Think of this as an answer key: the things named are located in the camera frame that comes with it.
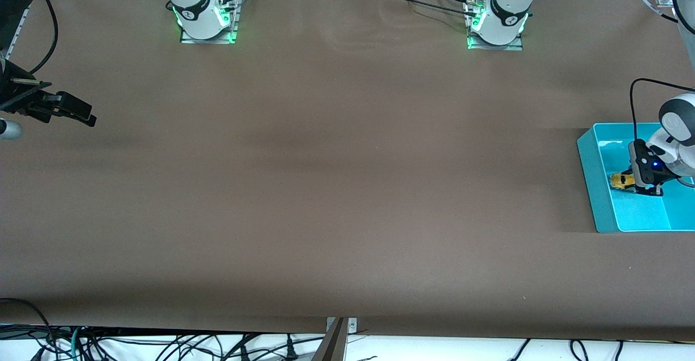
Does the yellow toy beetle car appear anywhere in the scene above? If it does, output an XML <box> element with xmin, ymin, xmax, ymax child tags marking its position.
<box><xmin>608</xmin><ymin>172</ymin><xmax>637</xmax><ymax>192</ymax></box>

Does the turquoise plastic bin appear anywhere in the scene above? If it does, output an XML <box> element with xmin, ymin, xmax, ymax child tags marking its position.
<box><xmin>576</xmin><ymin>123</ymin><xmax>695</xmax><ymax>233</ymax></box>

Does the brown table cover sheet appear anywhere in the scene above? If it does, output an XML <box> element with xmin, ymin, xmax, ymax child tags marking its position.
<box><xmin>0</xmin><ymin>0</ymin><xmax>695</xmax><ymax>343</ymax></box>

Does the dark grey metal bar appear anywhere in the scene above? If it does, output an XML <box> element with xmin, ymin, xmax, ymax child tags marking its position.
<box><xmin>311</xmin><ymin>318</ymin><xmax>349</xmax><ymax>361</ymax></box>

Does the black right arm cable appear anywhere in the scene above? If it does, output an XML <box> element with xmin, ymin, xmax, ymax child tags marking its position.
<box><xmin>30</xmin><ymin>0</ymin><xmax>60</xmax><ymax>75</ymax></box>

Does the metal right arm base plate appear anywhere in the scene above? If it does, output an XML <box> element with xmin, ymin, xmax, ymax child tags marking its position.
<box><xmin>180</xmin><ymin>0</ymin><xmax>240</xmax><ymax>45</ymax></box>

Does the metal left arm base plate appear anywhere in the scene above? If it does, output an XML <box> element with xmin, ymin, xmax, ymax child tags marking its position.
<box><xmin>466</xmin><ymin>0</ymin><xmax>525</xmax><ymax>52</ymax></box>

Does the black floor cable tangle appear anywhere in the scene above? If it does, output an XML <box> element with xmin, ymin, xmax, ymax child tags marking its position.
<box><xmin>0</xmin><ymin>297</ymin><xmax>326</xmax><ymax>361</ymax></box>

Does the black cable across table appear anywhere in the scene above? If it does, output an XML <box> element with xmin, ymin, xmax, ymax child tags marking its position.
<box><xmin>375</xmin><ymin>0</ymin><xmax>479</xmax><ymax>17</ymax></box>

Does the small metal table bracket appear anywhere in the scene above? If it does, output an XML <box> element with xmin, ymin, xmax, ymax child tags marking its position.
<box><xmin>326</xmin><ymin>317</ymin><xmax>358</xmax><ymax>334</ymax></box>

